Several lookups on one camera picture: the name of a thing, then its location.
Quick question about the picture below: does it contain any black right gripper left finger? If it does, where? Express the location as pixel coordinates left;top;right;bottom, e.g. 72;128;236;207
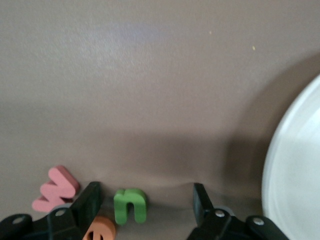
0;181;102;240

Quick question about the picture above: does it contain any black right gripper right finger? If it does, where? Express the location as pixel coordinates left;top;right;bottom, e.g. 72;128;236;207
186;183;291;240

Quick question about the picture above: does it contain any orange foam letter e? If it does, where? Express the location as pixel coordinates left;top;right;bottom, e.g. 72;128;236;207
83;216;117;240

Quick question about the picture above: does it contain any pink foam letter w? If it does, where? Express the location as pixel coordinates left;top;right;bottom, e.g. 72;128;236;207
31;164;81;213

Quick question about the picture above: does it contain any green foam letter n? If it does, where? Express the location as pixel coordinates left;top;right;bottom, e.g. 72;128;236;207
113;187;148;227

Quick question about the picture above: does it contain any beige brown plate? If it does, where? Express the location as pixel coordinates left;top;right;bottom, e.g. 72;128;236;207
261;73;320;240

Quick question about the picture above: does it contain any brown table cover sheet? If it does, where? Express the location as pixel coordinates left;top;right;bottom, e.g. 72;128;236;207
0;0;320;240

